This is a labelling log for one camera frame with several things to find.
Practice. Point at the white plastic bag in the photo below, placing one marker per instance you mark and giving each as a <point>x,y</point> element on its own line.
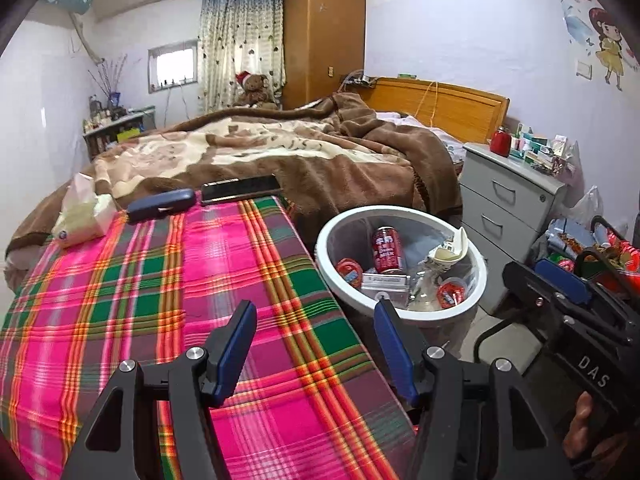
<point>586,207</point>

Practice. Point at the grey drawer nightstand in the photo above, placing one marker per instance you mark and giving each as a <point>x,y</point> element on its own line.
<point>505,195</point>

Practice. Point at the red drink can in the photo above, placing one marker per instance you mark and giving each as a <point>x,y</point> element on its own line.
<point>387,250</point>

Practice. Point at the clear red label plastic bottle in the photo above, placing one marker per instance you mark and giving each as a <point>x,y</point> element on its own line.
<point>425,292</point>

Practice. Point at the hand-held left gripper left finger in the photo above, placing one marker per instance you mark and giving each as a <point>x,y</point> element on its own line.
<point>235,350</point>

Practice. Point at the white power strip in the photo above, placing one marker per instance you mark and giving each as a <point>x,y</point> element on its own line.
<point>357,79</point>

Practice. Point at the patterned curtain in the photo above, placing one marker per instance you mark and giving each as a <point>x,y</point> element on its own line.
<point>240,35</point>

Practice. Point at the red jar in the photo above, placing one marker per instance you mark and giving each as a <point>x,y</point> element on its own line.
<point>499,142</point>

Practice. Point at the dark blue glasses case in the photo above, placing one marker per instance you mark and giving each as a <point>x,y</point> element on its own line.
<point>160,205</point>

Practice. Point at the cream paper bag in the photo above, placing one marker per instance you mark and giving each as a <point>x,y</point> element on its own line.
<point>447,255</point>

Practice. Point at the cartoon girl wall sticker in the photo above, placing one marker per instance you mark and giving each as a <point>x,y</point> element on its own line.
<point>610,45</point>

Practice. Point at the person's right hand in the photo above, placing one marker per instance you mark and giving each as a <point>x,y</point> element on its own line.
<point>582,420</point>

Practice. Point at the white wall switch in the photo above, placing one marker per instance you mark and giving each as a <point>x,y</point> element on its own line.
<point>583,69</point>

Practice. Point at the wooden headboard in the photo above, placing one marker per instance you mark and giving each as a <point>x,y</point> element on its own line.
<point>460,105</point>

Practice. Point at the pink green plaid sheet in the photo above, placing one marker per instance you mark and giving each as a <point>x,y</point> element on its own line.
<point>125,310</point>

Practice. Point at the cluttered small shelf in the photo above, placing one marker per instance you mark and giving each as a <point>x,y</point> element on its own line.
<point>117,132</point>

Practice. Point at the red lid small cup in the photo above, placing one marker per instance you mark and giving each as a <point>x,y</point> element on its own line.
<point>451,293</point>

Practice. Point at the wooden wardrobe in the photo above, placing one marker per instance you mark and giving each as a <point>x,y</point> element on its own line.
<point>322,35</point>

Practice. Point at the colourful shopping bag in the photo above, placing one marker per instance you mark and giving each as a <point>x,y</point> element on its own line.
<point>615,255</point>

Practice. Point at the white round trash bin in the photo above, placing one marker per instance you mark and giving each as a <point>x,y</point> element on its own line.
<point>360,230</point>

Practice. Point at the soft tissue pack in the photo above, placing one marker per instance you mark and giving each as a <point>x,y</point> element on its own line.
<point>80,220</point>

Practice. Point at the row of small boxes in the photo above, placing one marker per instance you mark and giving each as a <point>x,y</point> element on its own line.
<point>542,152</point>

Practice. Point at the brown teddy bear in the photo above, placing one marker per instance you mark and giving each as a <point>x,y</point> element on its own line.
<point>255,91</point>

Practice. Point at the air conditioner pipe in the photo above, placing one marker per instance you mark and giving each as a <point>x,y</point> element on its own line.
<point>85,40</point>

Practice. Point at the brown patterned blanket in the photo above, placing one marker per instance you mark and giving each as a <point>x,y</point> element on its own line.
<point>325,170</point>

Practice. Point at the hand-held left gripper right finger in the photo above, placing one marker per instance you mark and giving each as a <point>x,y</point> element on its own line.
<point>395,355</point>

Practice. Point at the small window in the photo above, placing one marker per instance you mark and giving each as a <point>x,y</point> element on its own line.
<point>172,65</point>

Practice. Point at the blue vase with branches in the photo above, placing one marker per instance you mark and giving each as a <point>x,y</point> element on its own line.
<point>114,100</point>

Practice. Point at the black metal chair frame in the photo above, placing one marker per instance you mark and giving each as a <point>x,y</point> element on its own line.
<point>492,332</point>

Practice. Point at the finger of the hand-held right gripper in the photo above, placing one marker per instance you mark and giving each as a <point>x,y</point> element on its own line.
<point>562,278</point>
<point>525,285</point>

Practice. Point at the black smartphone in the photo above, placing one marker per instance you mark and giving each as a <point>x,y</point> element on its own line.
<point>240,189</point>

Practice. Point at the red snack wrapper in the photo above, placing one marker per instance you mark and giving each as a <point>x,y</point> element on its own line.
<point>350,272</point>

